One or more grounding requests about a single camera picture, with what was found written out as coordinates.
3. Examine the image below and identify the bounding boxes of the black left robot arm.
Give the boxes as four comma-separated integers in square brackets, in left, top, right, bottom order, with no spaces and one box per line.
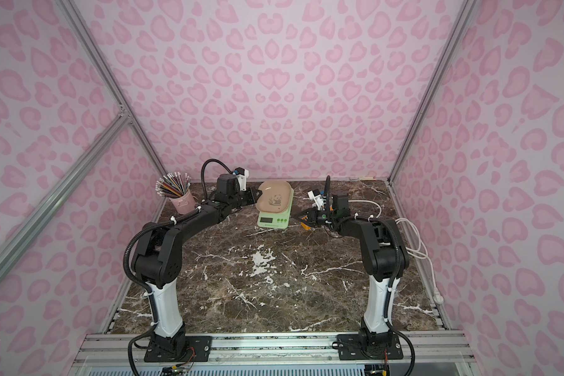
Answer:
[122,158,261,375]

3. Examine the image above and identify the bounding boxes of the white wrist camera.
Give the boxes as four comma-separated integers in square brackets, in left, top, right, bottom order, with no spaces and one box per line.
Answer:
[308,190,325,211]
[233,168,249,191]

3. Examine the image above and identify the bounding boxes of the green electronic scale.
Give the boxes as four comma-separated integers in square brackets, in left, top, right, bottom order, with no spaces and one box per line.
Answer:
[256,197,291,230]

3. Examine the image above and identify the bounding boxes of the bundle of coloured pencils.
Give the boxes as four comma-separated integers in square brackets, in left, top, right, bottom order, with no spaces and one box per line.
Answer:
[155,172,191,199]

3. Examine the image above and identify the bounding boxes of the pink pencil cup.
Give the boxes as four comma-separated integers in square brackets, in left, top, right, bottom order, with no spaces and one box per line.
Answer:
[169,192,197,215]

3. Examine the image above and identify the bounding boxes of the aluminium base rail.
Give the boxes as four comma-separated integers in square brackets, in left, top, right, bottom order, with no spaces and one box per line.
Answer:
[69,331,481,375]

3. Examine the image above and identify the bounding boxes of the white power strip cable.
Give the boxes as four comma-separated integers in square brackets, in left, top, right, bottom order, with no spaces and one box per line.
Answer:
[347,199,445,304]

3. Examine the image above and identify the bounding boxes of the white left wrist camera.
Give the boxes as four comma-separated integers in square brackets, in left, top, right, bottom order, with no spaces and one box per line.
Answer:
[233,168,249,191]

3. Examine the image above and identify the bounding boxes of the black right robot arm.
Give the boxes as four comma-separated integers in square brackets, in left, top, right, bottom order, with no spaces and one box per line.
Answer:
[295,176,415,375]

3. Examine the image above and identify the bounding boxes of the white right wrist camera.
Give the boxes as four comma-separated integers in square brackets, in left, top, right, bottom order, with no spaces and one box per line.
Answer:
[308,190,325,211]

